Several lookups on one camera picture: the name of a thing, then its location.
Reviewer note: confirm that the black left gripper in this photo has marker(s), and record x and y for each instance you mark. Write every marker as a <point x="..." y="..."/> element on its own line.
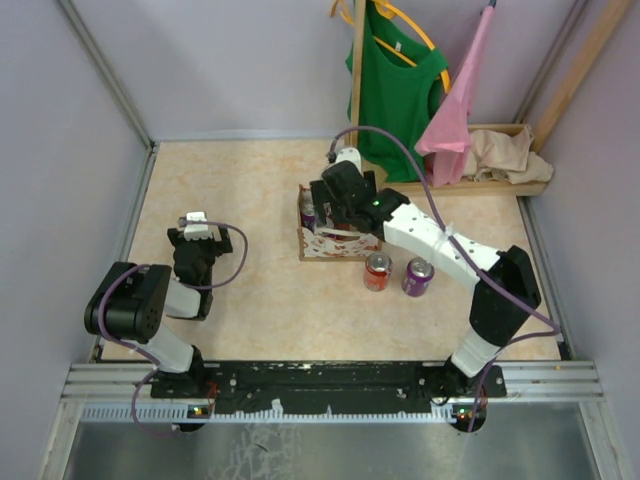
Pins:
<point x="219" y="246"/>

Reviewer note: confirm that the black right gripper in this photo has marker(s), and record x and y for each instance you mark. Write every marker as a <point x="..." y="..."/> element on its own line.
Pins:
<point x="322" y="196"/>

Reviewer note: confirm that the red soda can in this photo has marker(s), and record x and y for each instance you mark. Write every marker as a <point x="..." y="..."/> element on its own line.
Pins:
<point x="377" y="271"/>

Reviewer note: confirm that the silver purple can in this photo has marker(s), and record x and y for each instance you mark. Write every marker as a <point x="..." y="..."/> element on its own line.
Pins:
<point x="418" y="276"/>

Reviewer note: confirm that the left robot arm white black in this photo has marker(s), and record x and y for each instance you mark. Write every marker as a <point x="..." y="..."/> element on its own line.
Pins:
<point x="129" y="305"/>

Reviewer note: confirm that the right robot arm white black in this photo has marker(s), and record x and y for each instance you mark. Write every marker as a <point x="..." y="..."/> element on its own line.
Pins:
<point x="504" y="289"/>

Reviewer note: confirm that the patterned canvas tote bag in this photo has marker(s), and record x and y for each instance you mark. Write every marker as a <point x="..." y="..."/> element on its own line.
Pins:
<point x="332" y="245"/>

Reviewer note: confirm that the purple can back left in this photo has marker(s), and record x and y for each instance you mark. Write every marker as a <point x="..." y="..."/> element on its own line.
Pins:
<point x="307" y="212"/>

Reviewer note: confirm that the pink shirt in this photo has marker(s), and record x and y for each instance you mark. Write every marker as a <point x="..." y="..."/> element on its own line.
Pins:
<point x="446" y="141"/>

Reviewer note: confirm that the green tank top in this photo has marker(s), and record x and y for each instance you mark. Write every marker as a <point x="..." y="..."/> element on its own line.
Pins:
<point x="400" y="92"/>

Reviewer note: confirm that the beige crumpled cloth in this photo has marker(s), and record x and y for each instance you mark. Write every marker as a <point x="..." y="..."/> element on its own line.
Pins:
<point x="502" y="157"/>

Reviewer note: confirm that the leaning wooden beam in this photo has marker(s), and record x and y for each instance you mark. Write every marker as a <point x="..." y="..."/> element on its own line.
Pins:
<point x="597" y="38"/>

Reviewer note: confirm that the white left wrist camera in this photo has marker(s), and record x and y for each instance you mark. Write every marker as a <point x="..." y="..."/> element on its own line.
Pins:
<point x="196" y="226"/>

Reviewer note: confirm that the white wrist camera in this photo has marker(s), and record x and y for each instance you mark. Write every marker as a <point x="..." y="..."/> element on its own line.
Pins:
<point x="196" y="226"/>
<point x="351" y="155"/>

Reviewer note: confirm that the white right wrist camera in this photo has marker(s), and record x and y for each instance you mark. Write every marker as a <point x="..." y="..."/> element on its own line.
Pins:
<point x="351" y="155"/>

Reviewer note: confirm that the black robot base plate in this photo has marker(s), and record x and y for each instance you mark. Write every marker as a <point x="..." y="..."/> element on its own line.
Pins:
<point x="314" y="388"/>

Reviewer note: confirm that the wooden clothes rack frame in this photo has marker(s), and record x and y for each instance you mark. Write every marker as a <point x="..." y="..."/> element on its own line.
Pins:
<point x="354" y="66"/>

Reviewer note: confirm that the white slotted cable duct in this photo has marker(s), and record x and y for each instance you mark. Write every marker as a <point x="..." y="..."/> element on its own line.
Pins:
<point x="176" y="413"/>

